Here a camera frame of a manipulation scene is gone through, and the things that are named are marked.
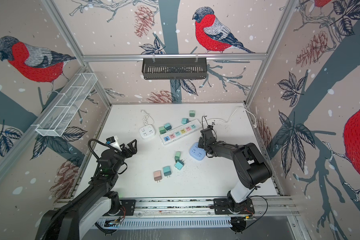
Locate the blue square socket cube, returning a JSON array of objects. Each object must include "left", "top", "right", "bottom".
[{"left": 189, "top": 143, "right": 206, "bottom": 161}]

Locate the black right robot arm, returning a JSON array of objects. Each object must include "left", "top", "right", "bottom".
[{"left": 198, "top": 125, "right": 273, "bottom": 214}]

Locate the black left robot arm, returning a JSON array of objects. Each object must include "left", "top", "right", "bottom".
[{"left": 35, "top": 137, "right": 138, "bottom": 240}]

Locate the pink plug adapter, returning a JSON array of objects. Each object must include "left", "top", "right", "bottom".
[{"left": 154, "top": 170, "right": 163, "bottom": 182}]

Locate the teal plug adapter front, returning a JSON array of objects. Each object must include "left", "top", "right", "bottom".
[{"left": 163, "top": 166, "right": 172, "bottom": 177}]

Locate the white square socket cube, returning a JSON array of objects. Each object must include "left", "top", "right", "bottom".
[{"left": 139, "top": 125, "right": 156, "bottom": 139}]

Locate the white multicolour power strip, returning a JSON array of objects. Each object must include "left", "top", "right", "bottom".
[{"left": 160, "top": 120, "right": 202, "bottom": 146}]

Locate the white mesh shelf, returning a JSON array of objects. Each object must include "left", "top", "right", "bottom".
[{"left": 36, "top": 73, "right": 98, "bottom": 137}]

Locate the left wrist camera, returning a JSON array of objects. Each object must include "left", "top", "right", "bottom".
[{"left": 108, "top": 136, "right": 122, "bottom": 151}]

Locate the white cube cable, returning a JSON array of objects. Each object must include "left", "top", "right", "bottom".
[{"left": 140, "top": 109, "right": 155, "bottom": 126}]

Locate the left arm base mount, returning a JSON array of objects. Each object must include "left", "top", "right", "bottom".
[{"left": 104, "top": 199, "right": 137, "bottom": 217}]

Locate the white power strip cable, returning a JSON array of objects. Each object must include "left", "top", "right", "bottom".
[{"left": 200, "top": 105, "right": 258, "bottom": 129}]

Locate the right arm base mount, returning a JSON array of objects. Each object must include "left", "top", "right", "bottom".
[{"left": 209, "top": 198, "right": 255, "bottom": 215}]

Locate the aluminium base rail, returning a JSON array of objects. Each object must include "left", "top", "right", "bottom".
[{"left": 98, "top": 196, "right": 300, "bottom": 232}]

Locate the black wire basket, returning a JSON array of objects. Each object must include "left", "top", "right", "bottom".
[{"left": 142, "top": 58, "right": 208, "bottom": 80}]

